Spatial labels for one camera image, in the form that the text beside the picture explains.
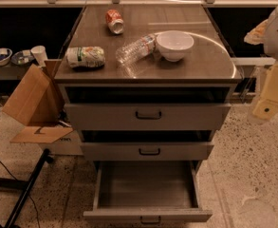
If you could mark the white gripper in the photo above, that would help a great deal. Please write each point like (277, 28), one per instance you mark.
(267, 33)

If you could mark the clear plastic water bottle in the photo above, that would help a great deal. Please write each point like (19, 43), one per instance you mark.
(137, 50)

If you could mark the grey drawer cabinet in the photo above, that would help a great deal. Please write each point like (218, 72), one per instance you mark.
(206, 75)

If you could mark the top grey drawer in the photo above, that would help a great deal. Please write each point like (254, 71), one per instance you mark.
(152, 117)

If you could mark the bottom grey drawer open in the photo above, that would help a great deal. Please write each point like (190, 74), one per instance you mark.
(147, 193)

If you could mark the middle grey drawer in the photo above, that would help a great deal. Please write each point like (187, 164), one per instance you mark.
(144, 151)

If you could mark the white ceramic bowl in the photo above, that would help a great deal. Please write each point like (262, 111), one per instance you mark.
(173, 45)

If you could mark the red crushed soda can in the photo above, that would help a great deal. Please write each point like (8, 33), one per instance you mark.
(114, 21)

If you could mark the green white crushed can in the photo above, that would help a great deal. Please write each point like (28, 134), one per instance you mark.
(90, 57)

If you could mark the white paper cup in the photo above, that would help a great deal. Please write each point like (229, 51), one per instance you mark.
(39, 53)

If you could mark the open cardboard box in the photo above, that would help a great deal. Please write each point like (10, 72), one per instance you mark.
(37, 104)

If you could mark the blue plate with wrapper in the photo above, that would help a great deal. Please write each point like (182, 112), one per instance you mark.
(22, 58)

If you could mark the black stand leg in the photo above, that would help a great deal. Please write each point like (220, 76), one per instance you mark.
(25, 187)

